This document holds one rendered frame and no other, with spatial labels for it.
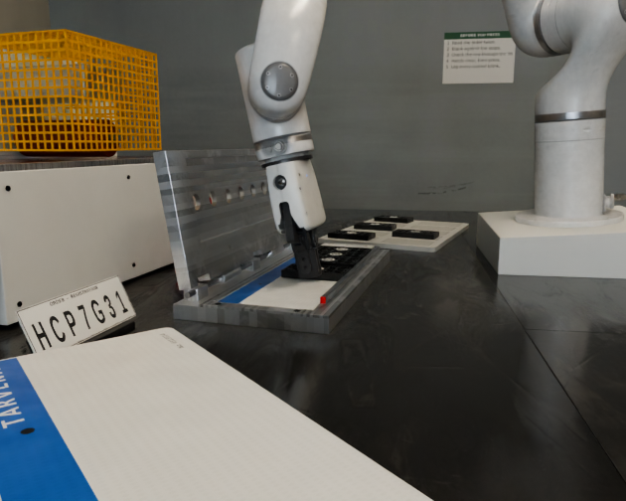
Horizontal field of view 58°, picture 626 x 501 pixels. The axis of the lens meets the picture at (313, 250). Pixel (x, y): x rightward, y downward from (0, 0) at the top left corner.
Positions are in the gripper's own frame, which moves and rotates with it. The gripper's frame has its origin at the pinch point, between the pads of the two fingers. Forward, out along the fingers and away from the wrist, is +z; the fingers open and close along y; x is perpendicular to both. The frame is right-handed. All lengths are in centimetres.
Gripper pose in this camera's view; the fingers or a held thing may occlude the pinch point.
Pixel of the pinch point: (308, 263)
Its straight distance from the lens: 83.2
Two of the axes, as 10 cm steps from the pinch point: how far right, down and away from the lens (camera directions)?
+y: 2.9, -1.8, 9.4
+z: 2.0, 9.7, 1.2
